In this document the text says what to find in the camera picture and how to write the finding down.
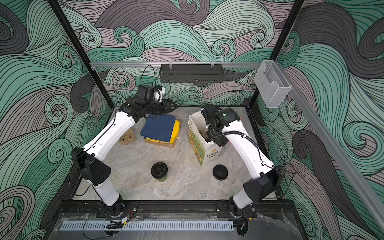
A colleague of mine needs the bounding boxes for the clear acrylic wall holder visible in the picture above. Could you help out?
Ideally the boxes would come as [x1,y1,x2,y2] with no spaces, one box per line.
[254,60,292,109]

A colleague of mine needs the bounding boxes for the white slotted cable duct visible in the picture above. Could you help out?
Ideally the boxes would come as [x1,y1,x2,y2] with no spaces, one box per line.
[59,221,234,232]

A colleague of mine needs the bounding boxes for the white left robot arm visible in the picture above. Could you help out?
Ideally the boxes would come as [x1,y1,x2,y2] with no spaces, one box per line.
[71,85,178,217]

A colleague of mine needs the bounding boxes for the brown pulp cup carrier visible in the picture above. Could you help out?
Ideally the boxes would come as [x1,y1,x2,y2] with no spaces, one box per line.
[118,129,135,146]

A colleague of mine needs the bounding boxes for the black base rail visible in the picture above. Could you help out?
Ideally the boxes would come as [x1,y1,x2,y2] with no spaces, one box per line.
[58,200,296,219]

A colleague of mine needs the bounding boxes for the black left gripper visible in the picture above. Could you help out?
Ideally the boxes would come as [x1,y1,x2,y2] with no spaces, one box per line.
[145,99,179,116]

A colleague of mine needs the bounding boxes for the stack of black lids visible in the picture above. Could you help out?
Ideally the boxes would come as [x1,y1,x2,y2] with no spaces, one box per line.
[213,165,229,181]

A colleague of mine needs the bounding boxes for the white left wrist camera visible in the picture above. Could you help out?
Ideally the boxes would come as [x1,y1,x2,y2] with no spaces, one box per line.
[155,85,166,102]

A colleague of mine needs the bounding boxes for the black wall shelf tray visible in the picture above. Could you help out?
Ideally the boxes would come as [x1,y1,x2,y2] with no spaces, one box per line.
[160,64,224,83]

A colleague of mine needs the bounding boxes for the white paper takeout bag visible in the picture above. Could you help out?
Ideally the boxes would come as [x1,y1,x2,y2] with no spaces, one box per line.
[188,112,223,166]

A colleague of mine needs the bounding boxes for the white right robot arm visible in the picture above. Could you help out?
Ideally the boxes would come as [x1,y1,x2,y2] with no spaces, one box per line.
[201,104,286,215]

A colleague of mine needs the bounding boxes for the navy blue napkin stack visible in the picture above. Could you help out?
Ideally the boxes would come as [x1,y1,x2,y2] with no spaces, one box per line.
[140,115,176,143]

